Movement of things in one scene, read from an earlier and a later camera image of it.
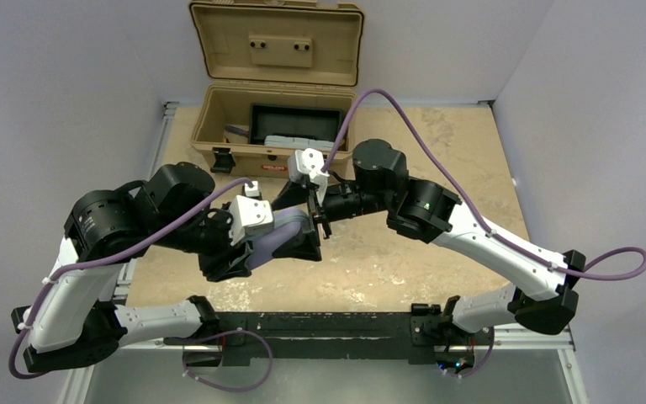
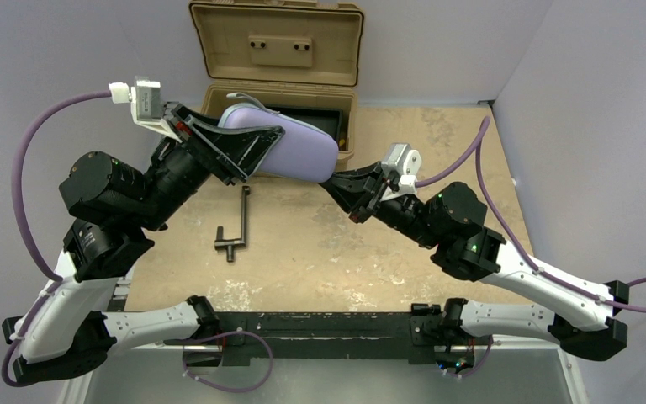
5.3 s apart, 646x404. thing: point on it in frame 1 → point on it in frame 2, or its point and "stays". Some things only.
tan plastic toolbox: x=281 y=76 stays
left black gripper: x=225 y=263 → x=198 y=147
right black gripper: x=323 y=214 → x=372 y=194
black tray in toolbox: x=302 y=121 stays
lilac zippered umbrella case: x=289 y=224 → x=300 y=152
